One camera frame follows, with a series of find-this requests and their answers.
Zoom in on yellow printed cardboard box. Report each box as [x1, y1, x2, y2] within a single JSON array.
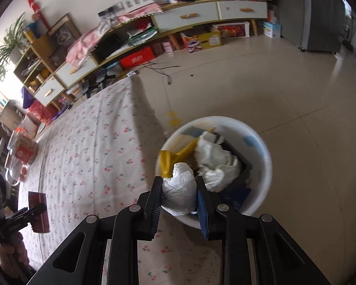
[[180, 30, 223, 53]]

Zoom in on white plastic bag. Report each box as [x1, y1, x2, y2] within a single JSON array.
[[161, 162, 198, 217]]

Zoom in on white plastic bin blue patches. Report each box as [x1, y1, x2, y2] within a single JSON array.
[[155, 116, 273, 229]]

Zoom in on wooden shelf unit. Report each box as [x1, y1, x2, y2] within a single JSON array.
[[13, 13, 84, 107]]

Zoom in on person's left hand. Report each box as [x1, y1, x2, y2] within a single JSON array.
[[0, 232, 30, 276]]

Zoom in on white tissue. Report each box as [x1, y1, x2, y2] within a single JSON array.
[[194, 131, 243, 193]]

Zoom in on framed picture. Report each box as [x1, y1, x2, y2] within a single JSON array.
[[47, 18, 82, 54]]

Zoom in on grey refrigerator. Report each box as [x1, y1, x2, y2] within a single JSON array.
[[274, 0, 349, 52]]

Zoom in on red soda can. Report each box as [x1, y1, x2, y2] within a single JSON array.
[[28, 191, 51, 233]]

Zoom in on power strip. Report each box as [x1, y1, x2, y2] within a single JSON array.
[[98, 4, 119, 18]]

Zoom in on red gift box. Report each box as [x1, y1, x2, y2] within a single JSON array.
[[119, 47, 156, 69]]

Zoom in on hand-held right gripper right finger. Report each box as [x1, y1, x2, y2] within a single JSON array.
[[195, 176, 333, 285]]

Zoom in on pink perforated box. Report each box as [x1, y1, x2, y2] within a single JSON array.
[[153, 41, 175, 56]]

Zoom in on yellow snack wrapper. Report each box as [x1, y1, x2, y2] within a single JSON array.
[[158, 138, 201, 179]]

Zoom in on folded green red items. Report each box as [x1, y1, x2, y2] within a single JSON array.
[[127, 18, 159, 46]]

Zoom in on small blue white box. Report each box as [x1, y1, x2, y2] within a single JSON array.
[[260, 20, 282, 38]]

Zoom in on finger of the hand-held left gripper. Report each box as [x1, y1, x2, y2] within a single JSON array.
[[6, 203, 48, 224]]

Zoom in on pink cloth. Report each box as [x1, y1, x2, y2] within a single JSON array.
[[66, 3, 164, 67]]

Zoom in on person's left forearm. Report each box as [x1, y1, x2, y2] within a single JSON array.
[[0, 255, 37, 285]]

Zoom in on red hanging chili decoration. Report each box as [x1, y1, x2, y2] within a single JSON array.
[[22, 0, 48, 26]]

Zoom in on purple cloth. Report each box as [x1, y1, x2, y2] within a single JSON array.
[[21, 87, 36, 110]]

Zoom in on potted spider plant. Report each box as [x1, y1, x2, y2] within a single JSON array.
[[0, 13, 26, 81]]

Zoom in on red white picture box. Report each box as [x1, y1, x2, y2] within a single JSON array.
[[212, 21, 251, 39]]

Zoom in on black floor cable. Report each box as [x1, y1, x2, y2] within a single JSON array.
[[144, 62, 181, 86]]

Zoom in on red bag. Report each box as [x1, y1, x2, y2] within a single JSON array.
[[28, 100, 60, 126]]

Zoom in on white router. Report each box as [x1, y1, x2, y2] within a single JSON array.
[[120, 0, 155, 9]]

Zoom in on glass pitcher cork lid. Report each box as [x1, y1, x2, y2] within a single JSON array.
[[0, 138, 27, 186]]

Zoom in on wooden cabinet white drawers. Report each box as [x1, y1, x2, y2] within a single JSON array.
[[55, 0, 269, 90]]

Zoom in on glass jar red label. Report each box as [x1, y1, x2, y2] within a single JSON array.
[[7, 126, 39, 165]]

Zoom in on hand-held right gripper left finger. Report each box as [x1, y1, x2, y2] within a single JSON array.
[[25, 176, 164, 285]]

